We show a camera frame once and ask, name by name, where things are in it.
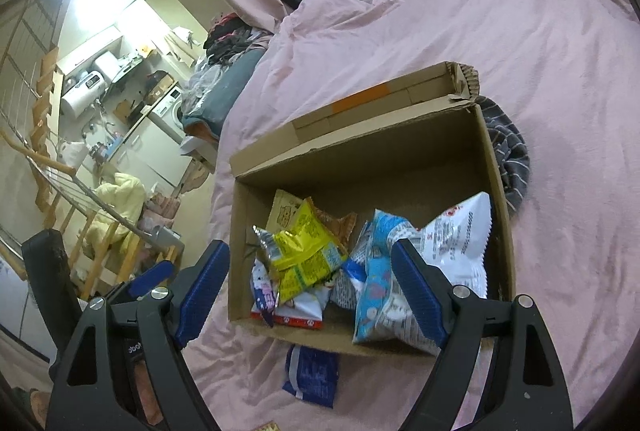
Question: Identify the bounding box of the white barcode snack bag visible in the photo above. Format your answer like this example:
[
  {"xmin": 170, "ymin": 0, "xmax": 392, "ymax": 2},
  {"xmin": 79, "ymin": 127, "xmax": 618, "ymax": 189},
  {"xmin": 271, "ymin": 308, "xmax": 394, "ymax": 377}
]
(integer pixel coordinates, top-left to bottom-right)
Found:
[{"xmin": 352, "ymin": 192, "xmax": 492, "ymax": 355}]

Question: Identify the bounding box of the blue white Wangwang snack bag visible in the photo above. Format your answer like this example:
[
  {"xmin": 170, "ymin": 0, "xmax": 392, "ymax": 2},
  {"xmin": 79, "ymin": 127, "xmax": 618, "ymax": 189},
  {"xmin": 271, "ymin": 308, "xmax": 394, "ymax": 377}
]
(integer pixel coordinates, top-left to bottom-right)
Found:
[{"xmin": 330, "ymin": 222, "xmax": 372, "ymax": 311}]

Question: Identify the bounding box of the person left hand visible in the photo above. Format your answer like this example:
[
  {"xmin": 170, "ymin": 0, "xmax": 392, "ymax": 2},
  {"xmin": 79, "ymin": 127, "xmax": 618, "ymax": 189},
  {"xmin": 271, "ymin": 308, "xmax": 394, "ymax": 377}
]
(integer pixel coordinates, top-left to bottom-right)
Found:
[{"xmin": 134, "ymin": 361, "xmax": 164, "ymax": 425}]

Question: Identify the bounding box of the yellow plush blanket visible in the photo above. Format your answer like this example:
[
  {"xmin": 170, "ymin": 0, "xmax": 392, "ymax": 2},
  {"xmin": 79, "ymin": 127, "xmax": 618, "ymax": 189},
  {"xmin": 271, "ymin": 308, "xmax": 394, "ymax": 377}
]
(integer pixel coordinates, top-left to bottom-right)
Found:
[{"xmin": 86, "ymin": 172, "xmax": 146, "ymax": 249}]

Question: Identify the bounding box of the white kitchen cabinet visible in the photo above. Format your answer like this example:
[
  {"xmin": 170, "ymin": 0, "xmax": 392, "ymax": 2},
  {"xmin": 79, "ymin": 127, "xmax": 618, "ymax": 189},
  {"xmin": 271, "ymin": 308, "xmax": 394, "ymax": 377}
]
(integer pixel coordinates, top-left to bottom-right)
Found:
[{"xmin": 107, "ymin": 117, "xmax": 192, "ymax": 196}]

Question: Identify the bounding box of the yellow lemon snack bag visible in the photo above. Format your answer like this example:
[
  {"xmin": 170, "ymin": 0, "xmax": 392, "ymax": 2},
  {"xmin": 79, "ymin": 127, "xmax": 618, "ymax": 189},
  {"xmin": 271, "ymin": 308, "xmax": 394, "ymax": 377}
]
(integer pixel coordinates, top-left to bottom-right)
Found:
[{"xmin": 253, "ymin": 198, "xmax": 348, "ymax": 304}]

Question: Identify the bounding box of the yellow snack packet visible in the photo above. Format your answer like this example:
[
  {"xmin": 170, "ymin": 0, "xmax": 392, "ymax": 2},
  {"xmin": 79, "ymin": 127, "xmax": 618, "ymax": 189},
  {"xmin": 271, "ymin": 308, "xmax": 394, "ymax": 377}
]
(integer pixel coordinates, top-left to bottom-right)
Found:
[{"xmin": 266, "ymin": 190, "xmax": 358, "ymax": 249}]

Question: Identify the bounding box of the white red snack bag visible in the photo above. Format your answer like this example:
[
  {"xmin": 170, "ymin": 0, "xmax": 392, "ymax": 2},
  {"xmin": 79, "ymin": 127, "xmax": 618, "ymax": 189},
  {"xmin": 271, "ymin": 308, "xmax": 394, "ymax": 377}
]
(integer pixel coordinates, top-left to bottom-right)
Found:
[{"xmin": 250, "ymin": 259, "xmax": 333, "ymax": 329}]

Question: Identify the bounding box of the white washing machine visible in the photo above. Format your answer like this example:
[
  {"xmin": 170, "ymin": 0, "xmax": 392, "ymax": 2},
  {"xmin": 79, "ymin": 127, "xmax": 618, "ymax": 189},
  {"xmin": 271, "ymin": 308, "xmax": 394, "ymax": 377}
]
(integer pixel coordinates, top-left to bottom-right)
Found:
[{"xmin": 149, "ymin": 84, "xmax": 186, "ymax": 144}]

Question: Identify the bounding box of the small blue snack packet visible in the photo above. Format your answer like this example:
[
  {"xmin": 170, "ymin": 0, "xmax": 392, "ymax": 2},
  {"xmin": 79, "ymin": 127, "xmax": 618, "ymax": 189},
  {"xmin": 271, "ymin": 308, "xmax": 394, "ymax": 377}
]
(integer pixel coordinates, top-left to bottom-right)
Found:
[{"xmin": 283, "ymin": 344, "xmax": 340, "ymax": 408}]

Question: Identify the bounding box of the white water heater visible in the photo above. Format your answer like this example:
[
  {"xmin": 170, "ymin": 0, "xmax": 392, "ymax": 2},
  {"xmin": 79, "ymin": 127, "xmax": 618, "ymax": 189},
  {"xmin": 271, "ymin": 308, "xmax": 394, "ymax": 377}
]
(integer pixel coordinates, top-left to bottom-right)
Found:
[{"xmin": 61, "ymin": 70, "xmax": 107, "ymax": 119}]

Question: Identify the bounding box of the pile of clothes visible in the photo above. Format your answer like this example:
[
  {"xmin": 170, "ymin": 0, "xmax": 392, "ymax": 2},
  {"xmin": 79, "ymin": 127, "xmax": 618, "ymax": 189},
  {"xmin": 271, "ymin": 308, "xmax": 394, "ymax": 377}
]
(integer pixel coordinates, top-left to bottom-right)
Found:
[{"xmin": 179, "ymin": 13, "xmax": 272, "ymax": 145}]

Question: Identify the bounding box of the grey striped garment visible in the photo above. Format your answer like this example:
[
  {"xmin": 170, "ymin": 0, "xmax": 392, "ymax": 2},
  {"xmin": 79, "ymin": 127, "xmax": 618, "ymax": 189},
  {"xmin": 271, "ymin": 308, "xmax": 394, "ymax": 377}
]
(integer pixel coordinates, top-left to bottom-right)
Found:
[{"xmin": 475, "ymin": 95, "xmax": 530, "ymax": 217}]

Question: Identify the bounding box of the brown cardboard box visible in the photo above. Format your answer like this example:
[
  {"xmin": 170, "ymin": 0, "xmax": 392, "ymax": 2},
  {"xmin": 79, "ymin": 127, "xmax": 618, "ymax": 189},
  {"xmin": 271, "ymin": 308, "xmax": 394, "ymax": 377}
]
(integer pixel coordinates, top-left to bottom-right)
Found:
[{"xmin": 228, "ymin": 62, "xmax": 515, "ymax": 356}]

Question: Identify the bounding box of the pink bed quilt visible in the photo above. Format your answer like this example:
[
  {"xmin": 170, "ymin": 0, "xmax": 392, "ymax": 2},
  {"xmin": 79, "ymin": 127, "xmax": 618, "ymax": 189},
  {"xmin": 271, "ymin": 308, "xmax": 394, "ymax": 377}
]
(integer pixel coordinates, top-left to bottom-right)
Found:
[{"xmin": 183, "ymin": 0, "xmax": 639, "ymax": 430}]

